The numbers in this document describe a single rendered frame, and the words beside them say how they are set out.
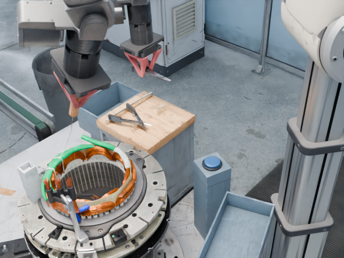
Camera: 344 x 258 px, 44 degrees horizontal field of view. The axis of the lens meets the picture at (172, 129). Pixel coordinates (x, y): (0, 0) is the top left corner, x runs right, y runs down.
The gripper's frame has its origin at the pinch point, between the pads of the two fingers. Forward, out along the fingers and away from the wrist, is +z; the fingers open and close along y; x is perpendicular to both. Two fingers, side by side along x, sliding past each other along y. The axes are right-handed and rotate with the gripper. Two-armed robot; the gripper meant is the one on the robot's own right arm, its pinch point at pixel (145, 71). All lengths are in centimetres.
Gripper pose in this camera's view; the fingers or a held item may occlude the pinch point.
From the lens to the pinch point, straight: 114.6
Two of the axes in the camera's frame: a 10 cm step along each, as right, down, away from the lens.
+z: 0.4, 7.8, 6.3
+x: 7.5, 3.9, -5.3
